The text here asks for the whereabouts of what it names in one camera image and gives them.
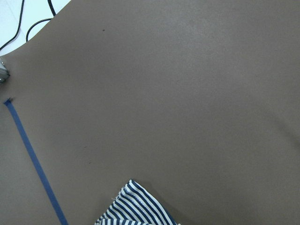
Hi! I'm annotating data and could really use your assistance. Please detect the blue white striped polo shirt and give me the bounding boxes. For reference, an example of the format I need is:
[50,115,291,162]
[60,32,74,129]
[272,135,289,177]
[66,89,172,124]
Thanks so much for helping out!
[95,180,177,225]

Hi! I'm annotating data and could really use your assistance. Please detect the aluminium frame post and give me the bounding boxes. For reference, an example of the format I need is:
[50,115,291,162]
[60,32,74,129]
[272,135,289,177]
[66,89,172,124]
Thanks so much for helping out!
[0,58,10,83]

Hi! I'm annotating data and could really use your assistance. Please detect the black desk cable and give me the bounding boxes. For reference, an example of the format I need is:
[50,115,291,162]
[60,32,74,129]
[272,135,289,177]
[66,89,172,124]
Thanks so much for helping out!
[0,0,57,51]

